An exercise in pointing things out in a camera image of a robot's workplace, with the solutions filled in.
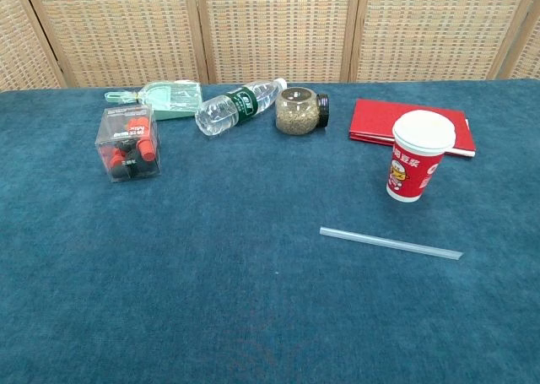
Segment red booklet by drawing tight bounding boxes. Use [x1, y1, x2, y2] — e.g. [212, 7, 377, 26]
[348, 98, 478, 158]

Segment mint green packaged item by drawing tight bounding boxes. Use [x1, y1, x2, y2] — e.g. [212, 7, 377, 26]
[104, 79, 203, 122]

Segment clear water bottle green label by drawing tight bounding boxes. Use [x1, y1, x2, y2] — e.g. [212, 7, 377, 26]
[194, 78, 289, 138]

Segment blue table cloth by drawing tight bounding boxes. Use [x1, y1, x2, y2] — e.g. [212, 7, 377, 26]
[0, 78, 540, 384]

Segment clear box red black items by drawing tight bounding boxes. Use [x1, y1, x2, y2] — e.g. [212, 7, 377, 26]
[95, 103, 162, 184]

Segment red paper cup white lid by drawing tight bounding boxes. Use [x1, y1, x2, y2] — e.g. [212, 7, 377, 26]
[386, 110, 458, 203]

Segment woven wooden folding screen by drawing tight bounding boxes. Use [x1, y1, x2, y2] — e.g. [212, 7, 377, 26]
[0, 0, 540, 92]

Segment glass jar with black lid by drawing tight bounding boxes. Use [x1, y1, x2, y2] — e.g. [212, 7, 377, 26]
[274, 87, 331, 137]

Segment translucent plastic straw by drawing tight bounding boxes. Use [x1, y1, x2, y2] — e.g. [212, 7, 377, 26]
[319, 226, 464, 260]

